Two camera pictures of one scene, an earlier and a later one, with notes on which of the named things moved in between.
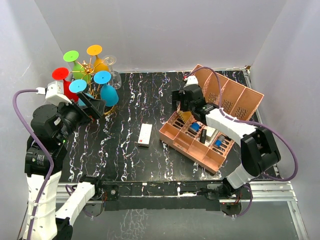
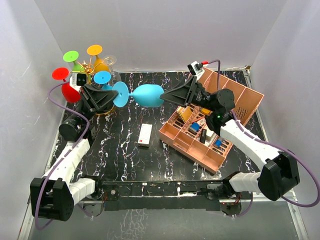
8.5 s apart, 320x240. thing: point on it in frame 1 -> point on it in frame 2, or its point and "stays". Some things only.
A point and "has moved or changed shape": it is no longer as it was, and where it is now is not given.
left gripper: x=95 y=110 -> x=97 y=100
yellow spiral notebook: x=184 y=115 stays
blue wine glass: x=78 y=86 has moved or changed shape
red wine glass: x=62 y=73 stays
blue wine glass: x=108 y=94 stays
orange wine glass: x=99 y=64 stays
